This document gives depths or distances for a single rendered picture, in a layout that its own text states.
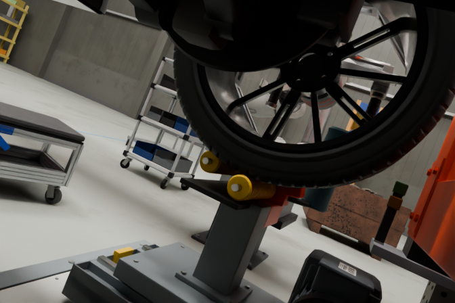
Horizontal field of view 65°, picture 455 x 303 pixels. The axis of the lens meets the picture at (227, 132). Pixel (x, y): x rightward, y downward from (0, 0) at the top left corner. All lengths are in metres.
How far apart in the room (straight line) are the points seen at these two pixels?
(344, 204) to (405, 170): 5.26
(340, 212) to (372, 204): 0.31
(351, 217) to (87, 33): 10.86
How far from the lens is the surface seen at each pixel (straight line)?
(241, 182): 0.80
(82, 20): 13.41
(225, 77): 1.04
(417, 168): 9.08
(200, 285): 0.92
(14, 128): 1.64
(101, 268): 1.00
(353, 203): 3.90
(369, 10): 1.19
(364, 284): 0.76
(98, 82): 12.14
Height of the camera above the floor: 0.59
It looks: level
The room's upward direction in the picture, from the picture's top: 22 degrees clockwise
